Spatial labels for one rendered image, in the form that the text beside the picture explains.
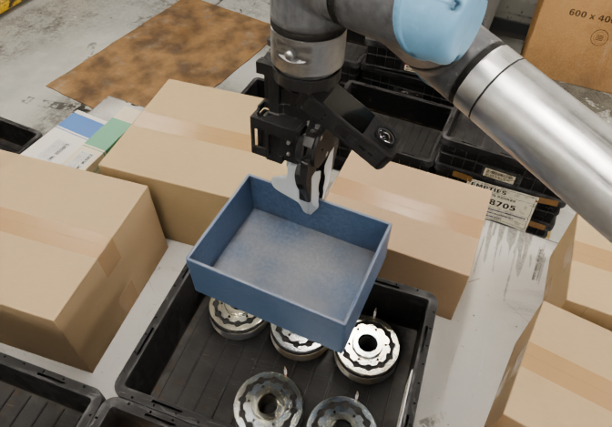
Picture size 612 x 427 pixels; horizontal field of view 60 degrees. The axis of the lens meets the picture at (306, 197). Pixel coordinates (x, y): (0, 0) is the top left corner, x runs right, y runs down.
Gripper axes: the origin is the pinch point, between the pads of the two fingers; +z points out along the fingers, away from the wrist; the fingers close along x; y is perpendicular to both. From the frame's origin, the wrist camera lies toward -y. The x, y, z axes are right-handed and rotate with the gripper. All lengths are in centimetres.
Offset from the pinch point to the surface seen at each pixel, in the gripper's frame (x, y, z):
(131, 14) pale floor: -183, 205, 100
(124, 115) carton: -31, 65, 28
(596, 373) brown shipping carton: -11, -43, 26
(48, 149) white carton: -16, 76, 33
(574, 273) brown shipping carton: -28, -38, 25
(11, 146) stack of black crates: -41, 134, 72
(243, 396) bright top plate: 15.6, 3.1, 27.9
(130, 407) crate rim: 26.1, 13.9, 21.5
